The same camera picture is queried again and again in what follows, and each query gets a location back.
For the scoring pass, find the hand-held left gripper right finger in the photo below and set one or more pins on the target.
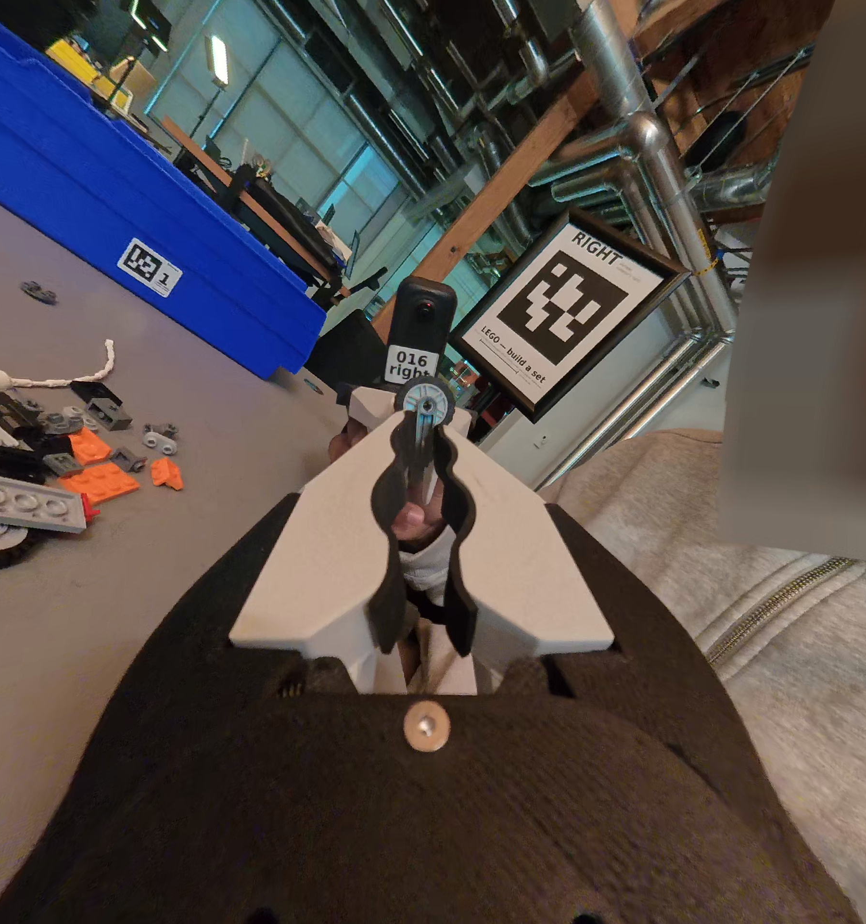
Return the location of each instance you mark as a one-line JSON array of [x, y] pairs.
[[534, 577]]

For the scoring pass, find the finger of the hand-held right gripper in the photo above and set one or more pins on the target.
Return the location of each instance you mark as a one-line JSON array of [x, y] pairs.
[[462, 420], [368, 411]]

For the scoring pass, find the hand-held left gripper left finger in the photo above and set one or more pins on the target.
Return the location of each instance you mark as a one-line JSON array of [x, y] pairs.
[[310, 577]]

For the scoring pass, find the black lego wheel grey hub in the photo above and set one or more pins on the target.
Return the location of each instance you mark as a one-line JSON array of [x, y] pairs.
[[427, 401]]

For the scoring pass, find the dark grey lego axle connector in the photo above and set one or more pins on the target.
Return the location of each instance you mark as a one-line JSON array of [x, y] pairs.
[[420, 462]]

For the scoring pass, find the person's right forearm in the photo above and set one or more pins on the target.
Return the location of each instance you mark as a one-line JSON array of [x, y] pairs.
[[426, 570]]

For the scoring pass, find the small orange lego wedge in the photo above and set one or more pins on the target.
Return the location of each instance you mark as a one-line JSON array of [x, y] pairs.
[[167, 474]]

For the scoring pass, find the light grey two-hole lego piece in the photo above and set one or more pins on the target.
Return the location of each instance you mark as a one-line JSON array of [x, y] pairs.
[[160, 442]]

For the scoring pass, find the dark grey lego clip piece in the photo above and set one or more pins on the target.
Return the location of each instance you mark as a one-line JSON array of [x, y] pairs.
[[162, 430]]

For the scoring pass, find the small dark grey lego piece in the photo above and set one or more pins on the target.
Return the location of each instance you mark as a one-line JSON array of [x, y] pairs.
[[128, 459]]

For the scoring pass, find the large orange lego plate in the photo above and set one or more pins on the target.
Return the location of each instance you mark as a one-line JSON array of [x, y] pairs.
[[99, 482]]

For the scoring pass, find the medium orange lego wedge plate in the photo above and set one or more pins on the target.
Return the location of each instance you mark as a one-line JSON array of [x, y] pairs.
[[90, 446]]

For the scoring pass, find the dark grey lego brick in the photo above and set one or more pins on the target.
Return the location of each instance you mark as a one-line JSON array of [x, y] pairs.
[[108, 414]]

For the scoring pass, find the black square lego plate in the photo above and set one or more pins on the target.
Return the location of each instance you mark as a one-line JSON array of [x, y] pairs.
[[95, 393]]

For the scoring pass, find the grey rounded lego plate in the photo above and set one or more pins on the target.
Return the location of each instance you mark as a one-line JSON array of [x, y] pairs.
[[61, 423]]

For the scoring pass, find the long light grey lego plate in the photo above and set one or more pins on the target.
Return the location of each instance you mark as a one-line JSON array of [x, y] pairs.
[[21, 502]]

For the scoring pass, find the pile of mixed lego pieces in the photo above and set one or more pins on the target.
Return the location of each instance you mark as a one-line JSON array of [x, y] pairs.
[[3, 462]]

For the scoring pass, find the small dark round lego piece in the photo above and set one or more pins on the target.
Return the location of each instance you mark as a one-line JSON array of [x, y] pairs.
[[40, 291]]

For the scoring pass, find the person's right hand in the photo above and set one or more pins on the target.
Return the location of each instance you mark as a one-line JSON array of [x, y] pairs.
[[415, 516]]

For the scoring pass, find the black office chair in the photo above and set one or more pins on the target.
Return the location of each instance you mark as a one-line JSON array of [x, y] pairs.
[[350, 346]]

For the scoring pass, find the slanted wooden beam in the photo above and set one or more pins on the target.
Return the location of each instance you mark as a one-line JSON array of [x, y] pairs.
[[505, 195]]

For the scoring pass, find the framed black white marker sign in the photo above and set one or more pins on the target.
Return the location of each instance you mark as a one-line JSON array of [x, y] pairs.
[[570, 310]]

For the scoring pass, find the wooden desk with black gear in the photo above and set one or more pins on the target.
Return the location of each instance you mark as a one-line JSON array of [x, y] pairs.
[[260, 195]]

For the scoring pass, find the person's grey hoodie torso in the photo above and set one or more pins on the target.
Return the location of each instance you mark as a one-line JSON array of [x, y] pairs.
[[765, 650]]

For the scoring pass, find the silver ventilation ducts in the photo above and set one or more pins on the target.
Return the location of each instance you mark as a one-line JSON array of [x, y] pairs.
[[642, 144]]

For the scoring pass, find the light panel on stand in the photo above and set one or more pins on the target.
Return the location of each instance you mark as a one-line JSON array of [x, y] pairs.
[[219, 61]]

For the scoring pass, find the large blue plastic bin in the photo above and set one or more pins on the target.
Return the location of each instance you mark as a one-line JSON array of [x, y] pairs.
[[115, 180]]

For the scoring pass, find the yellow box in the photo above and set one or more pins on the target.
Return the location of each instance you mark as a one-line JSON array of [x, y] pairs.
[[72, 58]]

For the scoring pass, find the silver metal rail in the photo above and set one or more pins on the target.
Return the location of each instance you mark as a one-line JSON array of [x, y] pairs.
[[620, 408]]

